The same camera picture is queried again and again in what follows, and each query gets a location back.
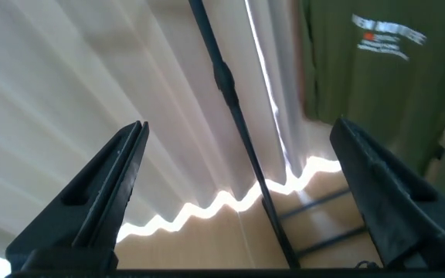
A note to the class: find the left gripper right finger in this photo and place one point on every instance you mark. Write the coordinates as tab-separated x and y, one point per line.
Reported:
431	239

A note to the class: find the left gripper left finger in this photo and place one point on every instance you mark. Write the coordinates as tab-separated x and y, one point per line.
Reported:
52	247

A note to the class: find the green printed t-shirt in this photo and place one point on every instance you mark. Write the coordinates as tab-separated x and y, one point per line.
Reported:
381	85

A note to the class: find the black clothes rack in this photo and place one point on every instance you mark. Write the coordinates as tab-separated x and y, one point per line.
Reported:
224	81

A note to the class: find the beige curtain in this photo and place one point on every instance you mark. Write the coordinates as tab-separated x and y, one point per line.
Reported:
72	96

